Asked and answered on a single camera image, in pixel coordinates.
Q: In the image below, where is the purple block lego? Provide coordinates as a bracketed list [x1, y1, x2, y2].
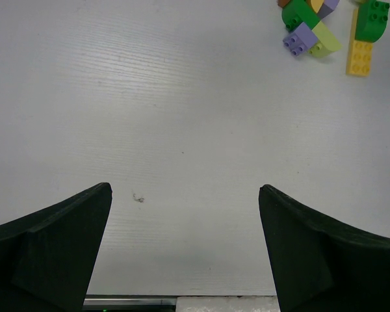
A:
[317, 0, 339, 20]

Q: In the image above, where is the dark green curved lego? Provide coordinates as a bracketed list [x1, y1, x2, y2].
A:
[356, 0, 390, 43]

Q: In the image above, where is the dark brown lego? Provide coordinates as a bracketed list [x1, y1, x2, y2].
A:
[277, 0, 291, 8]

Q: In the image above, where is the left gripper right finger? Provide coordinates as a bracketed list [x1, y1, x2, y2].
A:
[259, 185, 390, 311]

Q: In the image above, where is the yellow long lego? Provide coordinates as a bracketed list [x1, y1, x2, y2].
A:
[346, 8, 373, 77]

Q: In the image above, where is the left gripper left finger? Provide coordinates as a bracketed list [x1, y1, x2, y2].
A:
[0, 183, 112, 311]

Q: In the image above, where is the dark green arch lego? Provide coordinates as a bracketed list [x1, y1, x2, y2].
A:
[281, 0, 320, 33]

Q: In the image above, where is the purple square lego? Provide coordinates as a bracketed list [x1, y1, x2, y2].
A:
[283, 22, 318, 57]

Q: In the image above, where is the lime green curved lego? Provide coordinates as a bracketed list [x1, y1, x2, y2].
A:
[308, 21, 342, 58]

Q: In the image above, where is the yellow curved lego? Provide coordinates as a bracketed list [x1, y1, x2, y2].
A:
[306, 0, 324, 14]

